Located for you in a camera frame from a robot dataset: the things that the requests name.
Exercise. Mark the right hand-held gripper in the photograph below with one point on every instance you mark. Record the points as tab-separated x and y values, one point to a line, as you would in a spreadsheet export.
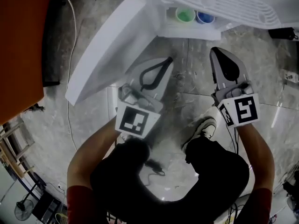
245	108

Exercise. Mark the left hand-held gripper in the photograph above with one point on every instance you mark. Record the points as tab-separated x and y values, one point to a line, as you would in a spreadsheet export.
133	122

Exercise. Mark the blue plastic cup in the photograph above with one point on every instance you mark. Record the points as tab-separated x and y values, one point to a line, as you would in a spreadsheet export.
205	18

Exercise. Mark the green plastic cup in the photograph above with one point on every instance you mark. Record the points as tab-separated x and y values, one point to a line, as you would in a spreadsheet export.
185	15

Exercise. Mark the person's right forearm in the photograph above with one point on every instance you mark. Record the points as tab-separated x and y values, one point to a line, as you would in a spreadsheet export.
259	157

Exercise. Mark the person's left forearm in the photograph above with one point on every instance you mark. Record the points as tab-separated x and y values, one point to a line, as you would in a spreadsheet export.
88	157

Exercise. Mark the person's right white shoe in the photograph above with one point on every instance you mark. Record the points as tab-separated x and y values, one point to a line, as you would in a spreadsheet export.
205	125

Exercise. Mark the white bottle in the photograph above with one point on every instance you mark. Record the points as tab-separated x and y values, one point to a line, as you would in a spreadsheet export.
291	76

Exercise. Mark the black bottle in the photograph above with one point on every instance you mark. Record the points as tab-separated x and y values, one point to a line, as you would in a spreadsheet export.
281	34

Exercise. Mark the black device on floor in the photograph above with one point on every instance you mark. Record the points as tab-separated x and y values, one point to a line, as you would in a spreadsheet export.
155	167

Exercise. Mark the person's black trousers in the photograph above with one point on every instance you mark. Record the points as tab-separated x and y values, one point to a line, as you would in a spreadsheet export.
168	185

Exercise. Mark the orange sofa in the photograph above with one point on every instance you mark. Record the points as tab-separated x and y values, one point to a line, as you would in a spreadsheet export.
21	50

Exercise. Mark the wooden rack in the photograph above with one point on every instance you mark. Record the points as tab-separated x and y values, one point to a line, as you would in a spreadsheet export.
16	150

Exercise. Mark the black floor fan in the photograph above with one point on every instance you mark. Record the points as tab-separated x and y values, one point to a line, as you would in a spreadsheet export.
23	210

